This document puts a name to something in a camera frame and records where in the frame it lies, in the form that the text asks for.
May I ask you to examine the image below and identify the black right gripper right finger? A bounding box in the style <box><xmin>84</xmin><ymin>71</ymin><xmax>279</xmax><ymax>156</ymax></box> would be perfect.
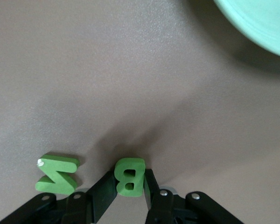
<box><xmin>143</xmin><ymin>168</ymin><xmax>245</xmax><ymax>224</ymax></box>

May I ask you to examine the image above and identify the light green plate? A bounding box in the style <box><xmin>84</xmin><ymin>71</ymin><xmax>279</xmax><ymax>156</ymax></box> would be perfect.
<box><xmin>211</xmin><ymin>0</ymin><xmax>280</xmax><ymax>59</ymax></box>

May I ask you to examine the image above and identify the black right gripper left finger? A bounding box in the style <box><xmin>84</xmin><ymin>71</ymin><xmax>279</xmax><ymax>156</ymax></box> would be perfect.
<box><xmin>0</xmin><ymin>171</ymin><xmax>119</xmax><ymax>224</ymax></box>

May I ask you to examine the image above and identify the green foam letter N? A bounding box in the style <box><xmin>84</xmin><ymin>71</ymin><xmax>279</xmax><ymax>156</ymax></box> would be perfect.
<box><xmin>35</xmin><ymin>153</ymin><xmax>80</xmax><ymax>196</ymax></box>

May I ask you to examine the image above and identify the green foam letter B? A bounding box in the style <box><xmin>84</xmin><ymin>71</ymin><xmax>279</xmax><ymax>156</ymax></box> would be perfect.
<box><xmin>113</xmin><ymin>158</ymin><xmax>146</xmax><ymax>198</ymax></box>

